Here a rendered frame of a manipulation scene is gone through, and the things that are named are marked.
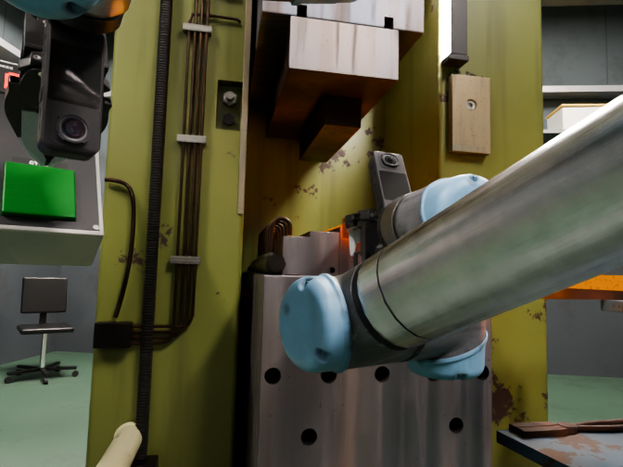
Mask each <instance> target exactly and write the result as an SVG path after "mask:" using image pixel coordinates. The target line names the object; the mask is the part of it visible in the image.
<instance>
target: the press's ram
mask: <svg viewBox="0 0 623 467"><path fill-rule="evenodd" d="M424 12H425V0H358V1H355V2H352V3H336V4H301V5H299V6H292V5H291V3H290V2H278V1H262V0H252V21H251V44H250V67H249V90H248V100H255V101H264V102H267V101H268V97H269V94H270V91H271V87H272V84H273V77H274V74H275V71H276V67H277V64H278V60H279V57H280V54H281V50H282V46H283V43H284V40H285V36H286V30H287V26H288V23H289V20H290V17H291V16H294V17H301V18H308V19H320V20H328V21H334V22H341V23H348V24H355V25H362V26H369V27H376V28H382V29H390V30H396V31H399V62H400V61H401V60H402V59H403V57H404V56H405V55H406V54H407V53H408V52H409V50H410V49H411V48H412V47H413V46H414V44H415V43H416V42H417V41H418V40H419V38H420V37H421V36H422V35H423V34H424Z"/></svg>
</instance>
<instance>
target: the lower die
mask: <svg viewBox="0 0 623 467"><path fill-rule="evenodd" d="M273 252H274V253H275V255H276V254H277V255H280V256H282V257H284V259H285V262H286V266H285V268H284V270H283V271H281V272H280V273H268V274H280V275H286V274H300V275H310V276H319V275H320V274H322V273H326V274H330V275H331V276H337V275H340V274H343V273H345V272H347V271H349V270H350V269H352V268H353V265H354V257H352V256H351V255H350V240H349V238H342V227H338V228H336V229H333V230H331V231H328V232H313V231H310V232H307V233H305V234H302V235H300V236H282V237H280V238H279V239H277V240H275V241H274V251H273ZM332 267H333V268H335V272H334V273H330V272H329V269H330V268H332Z"/></svg>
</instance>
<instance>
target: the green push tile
mask: <svg viewBox="0 0 623 467"><path fill-rule="evenodd" d="M1 216H8V217H20V218H32V219H44V220H55V221H75V219H76V196H75V172H74V170H63V169H57V168H50V167H44V166H36V165H30V164H23V163H17V162H9V161H6V163H5V165H4V175H3V189H2V202H1Z"/></svg>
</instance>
